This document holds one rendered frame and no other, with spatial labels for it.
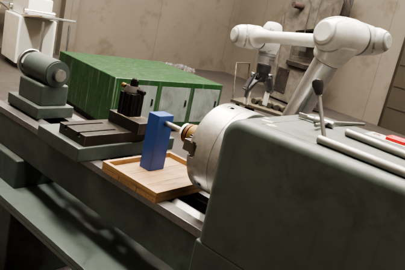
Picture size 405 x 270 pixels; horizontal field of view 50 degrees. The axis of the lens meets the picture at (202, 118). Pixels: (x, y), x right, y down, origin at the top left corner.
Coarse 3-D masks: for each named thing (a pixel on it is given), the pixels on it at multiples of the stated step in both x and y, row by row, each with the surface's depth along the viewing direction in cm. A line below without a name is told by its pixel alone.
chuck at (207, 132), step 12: (216, 108) 143; (240, 108) 144; (204, 120) 140; (216, 120) 138; (228, 120) 137; (204, 132) 137; (216, 132) 135; (204, 144) 136; (204, 156) 135; (192, 168) 140; (204, 168) 136; (192, 180) 144; (204, 180) 138
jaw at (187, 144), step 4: (184, 140) 143; (188, 140) 142; (184, 144) 143; (188, 144) 142; (192, 144) 139; (184, 148) 143; (188, 148) 142; (192, 148) 139; (192, 152) 139; (192, 156) 139
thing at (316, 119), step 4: (300, 116) 138; (304, 116) 138; (308, 116) 137; (312, 116) 137; (316, 116) 136; (312, 120) 136; (316, 120) 135; (324, 120) 134; (328, 124) 133; (332, 124) 132; (332, 128) 133
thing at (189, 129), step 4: (188, 124) 159; (192, 124) 159; (184, 128) 157; (188, 128) 157; (192, 128) 155; (184, 132) 156; (188, 132) 155; (192, 132) 154; (184, 136) 156; (188, 136) 155
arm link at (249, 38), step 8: (232, 32) 206; (240, 32) 202; (248, 32) 203; (256, 32) 201; (264, 32) 199; (272, 32) 197; (280, 32) 196; (288, 32) 196; (232, 40) 206; (240, 40) 203; (248, 40) 203; (256, 40) 202; (264, 40) 199; (272, 40) 197; (280, 40) 195; (288, 40) 194; (296, 40) 193; (304, 40) 191; (312, 40) 190; (248, 48) 208; (256, 48) 209
